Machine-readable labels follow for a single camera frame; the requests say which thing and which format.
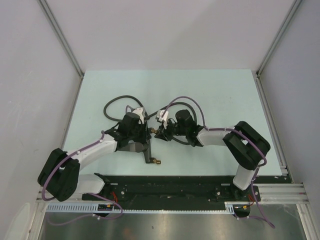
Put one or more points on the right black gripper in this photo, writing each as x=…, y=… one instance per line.
x=165, y=134

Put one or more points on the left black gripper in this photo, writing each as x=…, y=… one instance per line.
x=146, y=136

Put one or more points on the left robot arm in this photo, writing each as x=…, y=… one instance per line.
x=60, y=177

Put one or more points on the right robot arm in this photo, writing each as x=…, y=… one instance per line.
x=246, y=145

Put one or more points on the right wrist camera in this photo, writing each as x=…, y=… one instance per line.
x=162, y=116

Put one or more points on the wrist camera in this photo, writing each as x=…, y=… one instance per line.
x=141, y=112
x=162, y=116

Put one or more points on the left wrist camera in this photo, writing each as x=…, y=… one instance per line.
x=141, y=112

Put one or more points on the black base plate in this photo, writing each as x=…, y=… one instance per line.
x=172, y=193

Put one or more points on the aluminium frame rail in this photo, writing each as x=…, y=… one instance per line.
x=285, y=193

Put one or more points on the left aluminium corner post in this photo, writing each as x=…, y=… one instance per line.
x=57, y=30

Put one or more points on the aluminium corner post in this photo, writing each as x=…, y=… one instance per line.
x=294, y=8
x=57, y=30

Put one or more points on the right aluminium corner post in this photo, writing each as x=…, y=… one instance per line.
x=294, y=8

